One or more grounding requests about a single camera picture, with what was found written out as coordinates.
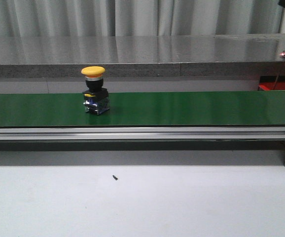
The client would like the yellow mushroom push button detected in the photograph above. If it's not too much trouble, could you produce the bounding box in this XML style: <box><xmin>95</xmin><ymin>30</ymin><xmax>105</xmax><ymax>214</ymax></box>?
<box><xmin>81</xmin><ymin>66</ymin><xmax>109</xmax><ymax>115</ymax></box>

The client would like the grey stone counter slab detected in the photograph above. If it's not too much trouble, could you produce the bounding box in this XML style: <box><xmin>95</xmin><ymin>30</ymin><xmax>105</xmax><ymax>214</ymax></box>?
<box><xmin>0</xmin><ymin>34</ymin><xmax>285</xmax><ymax>78</ymax></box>

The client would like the green conveyor belt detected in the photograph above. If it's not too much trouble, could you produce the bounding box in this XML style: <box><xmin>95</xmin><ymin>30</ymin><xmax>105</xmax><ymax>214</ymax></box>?
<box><xmin>0</xmin><ymin>90</ymin><xmax>285</xmax><ymax>127</ymax></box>

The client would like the red plastic bin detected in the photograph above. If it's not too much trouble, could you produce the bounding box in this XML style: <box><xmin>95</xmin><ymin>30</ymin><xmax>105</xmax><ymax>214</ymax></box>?
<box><xmin>258</xmin><ymin>76</ymin><xmax>285</xmax><ymax>91</ymax></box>

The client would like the grey pleated curtain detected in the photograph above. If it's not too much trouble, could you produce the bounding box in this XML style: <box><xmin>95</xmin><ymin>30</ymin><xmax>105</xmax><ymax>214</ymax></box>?
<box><xmin>0</xmin><ymin>0</ymin><xmax>283</xmax><ymax>37</ymax></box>

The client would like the aluminium conveyor side rail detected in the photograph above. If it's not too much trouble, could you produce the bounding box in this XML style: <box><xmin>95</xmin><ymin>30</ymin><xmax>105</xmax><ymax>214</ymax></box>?
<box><xmin>0</xmin><ymin>126</ymin><xmax>285</xmax><ymax>141</ymax></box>

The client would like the thin red wire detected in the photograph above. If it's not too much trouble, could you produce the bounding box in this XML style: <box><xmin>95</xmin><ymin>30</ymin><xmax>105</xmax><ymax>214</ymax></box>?
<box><xmin>273</xmin><ymin>56</ymin><xmax>285</xmax><ymax>91</ymax></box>

